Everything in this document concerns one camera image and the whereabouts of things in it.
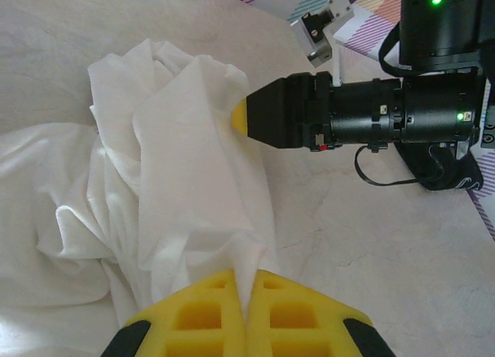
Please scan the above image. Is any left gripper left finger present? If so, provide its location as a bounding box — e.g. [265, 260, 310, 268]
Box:
[100, 268, 249, 357]

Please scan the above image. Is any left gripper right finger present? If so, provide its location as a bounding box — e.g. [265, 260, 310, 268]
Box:
[247, 269, 392, 357]

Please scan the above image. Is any white printed t-shirt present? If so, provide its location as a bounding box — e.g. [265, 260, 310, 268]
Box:
[0, 38, 278, 357]

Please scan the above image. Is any folded black t-shirt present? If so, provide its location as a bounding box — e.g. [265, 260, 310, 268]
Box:
[398, 143, 485, 193]

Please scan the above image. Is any thin black cable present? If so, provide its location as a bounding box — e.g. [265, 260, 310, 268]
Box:
[354, 144, 421, 187]

